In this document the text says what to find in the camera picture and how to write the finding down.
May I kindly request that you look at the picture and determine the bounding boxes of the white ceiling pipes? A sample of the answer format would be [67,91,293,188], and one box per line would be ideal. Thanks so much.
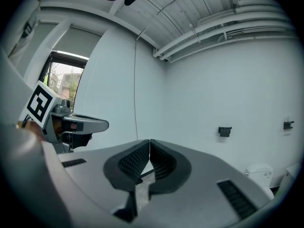
[152,8,299,63]

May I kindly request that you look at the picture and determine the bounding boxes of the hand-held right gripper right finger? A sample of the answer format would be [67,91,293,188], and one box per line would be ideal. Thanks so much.
[137,139,272,228]

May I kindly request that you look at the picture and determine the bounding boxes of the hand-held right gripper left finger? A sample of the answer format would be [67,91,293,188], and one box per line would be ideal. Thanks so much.
[57,139,151,223]

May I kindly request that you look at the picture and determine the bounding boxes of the thin wall cable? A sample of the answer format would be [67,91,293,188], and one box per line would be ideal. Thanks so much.
[133,24,151,141]

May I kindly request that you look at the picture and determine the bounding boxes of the white toilet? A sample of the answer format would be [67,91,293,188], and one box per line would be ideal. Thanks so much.
[244,163,276,199]

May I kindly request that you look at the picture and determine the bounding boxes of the black framed window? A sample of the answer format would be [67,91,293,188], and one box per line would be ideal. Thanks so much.
[39,50,90,111]

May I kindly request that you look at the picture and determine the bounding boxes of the white bathroom fixture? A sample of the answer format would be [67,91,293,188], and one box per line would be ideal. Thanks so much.
[276,162,303,198]

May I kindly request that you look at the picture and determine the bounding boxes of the grey roller blind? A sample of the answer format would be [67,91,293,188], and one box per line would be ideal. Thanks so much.
[51,24,103,59]

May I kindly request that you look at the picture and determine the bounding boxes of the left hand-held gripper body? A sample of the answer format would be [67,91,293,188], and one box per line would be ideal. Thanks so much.
[18,80,93,154]

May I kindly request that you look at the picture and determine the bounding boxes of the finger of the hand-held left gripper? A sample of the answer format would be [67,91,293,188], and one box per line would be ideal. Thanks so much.
[63,114,110,133]

